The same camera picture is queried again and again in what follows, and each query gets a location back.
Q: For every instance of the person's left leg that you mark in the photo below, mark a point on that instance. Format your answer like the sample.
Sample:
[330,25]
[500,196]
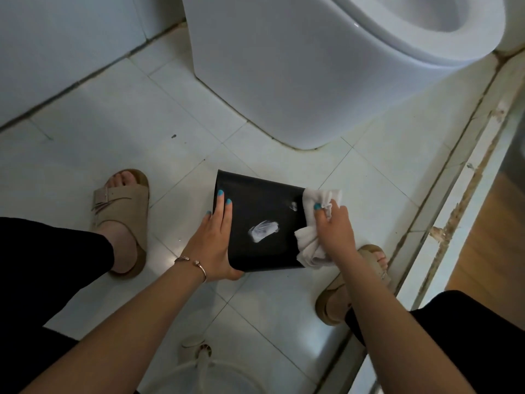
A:
[41,266]

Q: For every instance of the person's right forearm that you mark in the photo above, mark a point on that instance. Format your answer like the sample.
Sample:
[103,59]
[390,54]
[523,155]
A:
[389,324]

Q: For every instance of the person's left thumb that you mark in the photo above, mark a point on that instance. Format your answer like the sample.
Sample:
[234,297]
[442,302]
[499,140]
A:
[234,275]

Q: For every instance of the person's right hand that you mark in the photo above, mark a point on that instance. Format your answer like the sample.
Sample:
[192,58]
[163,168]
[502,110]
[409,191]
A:
[337,235]

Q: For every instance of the person's leg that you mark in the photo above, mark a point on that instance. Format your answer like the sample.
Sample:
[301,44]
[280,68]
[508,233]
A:
[41,266]
[471,348]

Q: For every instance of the beige sandal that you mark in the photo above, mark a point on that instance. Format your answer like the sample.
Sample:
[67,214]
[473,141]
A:
[123,209]
[328,303]

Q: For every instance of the person's left forearm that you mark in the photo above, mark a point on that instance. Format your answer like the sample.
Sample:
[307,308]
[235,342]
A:
[123,328]

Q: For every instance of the person's right thumb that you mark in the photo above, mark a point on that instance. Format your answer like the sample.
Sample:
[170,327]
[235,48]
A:
[322,217]

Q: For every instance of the beige right sandal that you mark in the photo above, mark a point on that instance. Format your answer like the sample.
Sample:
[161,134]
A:
[328,303]

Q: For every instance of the white door sill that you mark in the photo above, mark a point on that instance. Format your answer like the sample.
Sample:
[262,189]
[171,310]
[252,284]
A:
[471,172]

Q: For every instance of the beige left sandal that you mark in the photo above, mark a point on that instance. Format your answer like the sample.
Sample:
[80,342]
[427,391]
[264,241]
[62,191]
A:
[123,209]

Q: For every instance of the white round plastic object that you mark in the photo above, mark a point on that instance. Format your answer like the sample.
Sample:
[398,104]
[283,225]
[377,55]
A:
[197,373]

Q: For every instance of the white toilet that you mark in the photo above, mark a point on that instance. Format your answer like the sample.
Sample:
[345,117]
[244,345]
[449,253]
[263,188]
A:
[311,57]

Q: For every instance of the black waste bin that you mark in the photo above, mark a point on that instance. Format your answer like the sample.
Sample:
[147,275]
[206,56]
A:
[262,217]

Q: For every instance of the white cleaning cloth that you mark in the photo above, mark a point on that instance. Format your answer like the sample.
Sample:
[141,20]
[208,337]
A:
[309,246]

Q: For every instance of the person's left middle finger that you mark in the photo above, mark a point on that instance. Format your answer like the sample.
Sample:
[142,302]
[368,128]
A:
[219,215]

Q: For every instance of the person's right leg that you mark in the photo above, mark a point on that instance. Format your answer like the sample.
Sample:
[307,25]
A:
[471,348]

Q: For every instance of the person's left hand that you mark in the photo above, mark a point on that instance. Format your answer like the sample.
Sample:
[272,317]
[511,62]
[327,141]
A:
[211,246]

